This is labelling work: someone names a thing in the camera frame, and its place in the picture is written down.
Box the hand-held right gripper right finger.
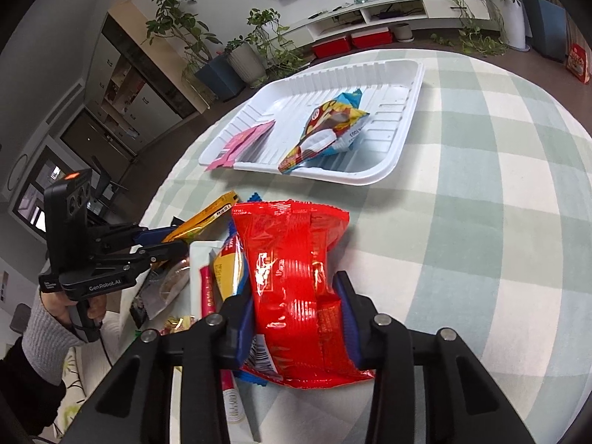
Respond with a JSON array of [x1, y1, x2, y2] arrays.
[[332, 270, 537, 444]]

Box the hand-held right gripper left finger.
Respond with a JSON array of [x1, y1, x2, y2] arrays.
[[60, 293, 255, 444]]

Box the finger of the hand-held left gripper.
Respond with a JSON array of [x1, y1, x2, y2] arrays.
[[124, 239, 189, 270], [105, 224, 174, 246]]

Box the yellow orange snack bar packet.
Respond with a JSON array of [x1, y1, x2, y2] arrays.
[[152, 189, 239, 269]]

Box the red snack bag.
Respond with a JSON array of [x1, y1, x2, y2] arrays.
[[230, 199, 375, 389]]

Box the white plastic tray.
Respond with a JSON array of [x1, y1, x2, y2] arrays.
[[198, 59, 425, 186]]

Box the person's left forearm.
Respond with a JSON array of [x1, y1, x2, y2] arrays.
[[0, 292, 88, 433]]

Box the person's left hand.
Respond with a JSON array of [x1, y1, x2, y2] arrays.
[[41, 293, 108, 329]]

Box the dark clear cookie packet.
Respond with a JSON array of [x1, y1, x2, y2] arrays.
[[130, 259, 191, 327]]

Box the red stick packet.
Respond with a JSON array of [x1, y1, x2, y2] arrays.
[[199, 266, 246, 426]]

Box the gold wrapped candies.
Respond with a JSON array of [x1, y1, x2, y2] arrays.
[[159, 315, 197, 336]]

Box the pink snack packet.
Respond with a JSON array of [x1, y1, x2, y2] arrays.
[[206, 120, 277, 170]]

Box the leaf print cushion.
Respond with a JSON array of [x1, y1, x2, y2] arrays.
[[51, 347, 118, 440]]

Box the small-leaf plant in blue pot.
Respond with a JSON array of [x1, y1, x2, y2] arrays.
[[145, 0, 246, 102]]

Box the green white checked tablecloth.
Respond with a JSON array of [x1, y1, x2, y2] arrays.
[[139, 48, 592, 444]]

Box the colourful cartoon snack packet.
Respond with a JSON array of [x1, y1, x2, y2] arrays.
[[277, 91, 371, 175]]

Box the plant in ribbed white pot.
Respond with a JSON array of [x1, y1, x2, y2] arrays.
[[224, 37, 278, 88]]

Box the hanging vine plant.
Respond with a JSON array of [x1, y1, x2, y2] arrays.
[[246, 8, 306, 79]]

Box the red storage box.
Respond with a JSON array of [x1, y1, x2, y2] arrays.
[[350, 28, 394, 50], [312, 37, 352, 59]]

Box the white television cabinet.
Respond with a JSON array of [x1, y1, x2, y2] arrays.
[[277, 0, 491, 49]]

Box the plant in smooth white pot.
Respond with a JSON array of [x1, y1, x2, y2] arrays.
[[481, 0, 531, 51]]

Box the red bag on floor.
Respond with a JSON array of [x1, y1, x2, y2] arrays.
[[565, 43, 592, 85]]

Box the broad-leaf plant in blue pot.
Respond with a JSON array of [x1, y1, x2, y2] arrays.
[[513, 0, 569, 61]]

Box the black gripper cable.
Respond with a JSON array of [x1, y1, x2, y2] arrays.
[[98, 332, 115, 367]]

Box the wooden wall cabinet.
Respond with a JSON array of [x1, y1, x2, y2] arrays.
[[85, 0, 209, 158]]

